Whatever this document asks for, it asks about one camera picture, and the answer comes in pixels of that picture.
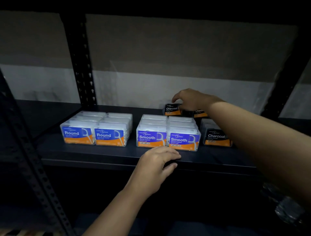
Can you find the black label dental floss box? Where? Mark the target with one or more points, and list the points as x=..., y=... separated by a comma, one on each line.
x=200, y=114
x=215, y=137
x=171, y=109

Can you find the group of floss boxes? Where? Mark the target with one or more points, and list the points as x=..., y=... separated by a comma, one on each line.
x=77, y=135

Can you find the dark metal shelf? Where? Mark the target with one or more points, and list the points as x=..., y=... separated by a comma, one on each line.
x=73, y=155

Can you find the person's left hand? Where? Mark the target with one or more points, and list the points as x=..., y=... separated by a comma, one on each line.
x=150, y=172

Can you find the person's left forearm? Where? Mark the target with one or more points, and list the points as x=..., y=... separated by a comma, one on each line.
x=114, y=214

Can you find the person's right forearm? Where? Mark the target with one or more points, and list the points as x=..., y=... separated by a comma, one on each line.
x=267, y=146

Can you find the person's right hand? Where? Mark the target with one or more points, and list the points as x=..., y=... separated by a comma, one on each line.
x=194, y=101

